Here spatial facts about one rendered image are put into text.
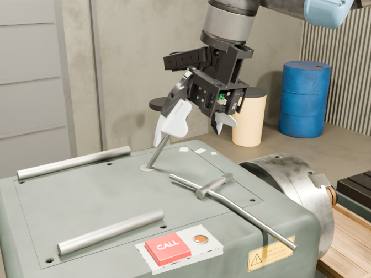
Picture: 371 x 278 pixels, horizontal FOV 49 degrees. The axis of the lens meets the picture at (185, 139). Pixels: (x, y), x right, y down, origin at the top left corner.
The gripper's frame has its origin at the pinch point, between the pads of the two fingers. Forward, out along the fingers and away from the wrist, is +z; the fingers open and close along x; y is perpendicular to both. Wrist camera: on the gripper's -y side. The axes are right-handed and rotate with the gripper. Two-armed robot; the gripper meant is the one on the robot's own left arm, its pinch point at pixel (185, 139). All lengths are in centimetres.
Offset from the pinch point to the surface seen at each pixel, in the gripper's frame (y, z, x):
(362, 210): 9, 41, 90
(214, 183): 0.3, 13.2, 12.1
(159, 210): 1.8, 14.4, -3.6
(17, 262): -2.2, 20.1, -28.3
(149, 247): 8.8, 14.4, -10.8
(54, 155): -244, 180, 98
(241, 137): -182, 155, 276
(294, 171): 3.1, 14.7, 39.0
